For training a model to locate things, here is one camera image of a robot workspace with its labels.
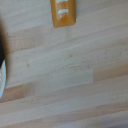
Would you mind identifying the white plate with floral rim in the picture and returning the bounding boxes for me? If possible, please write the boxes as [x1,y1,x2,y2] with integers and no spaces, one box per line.
[0,35,8,102]

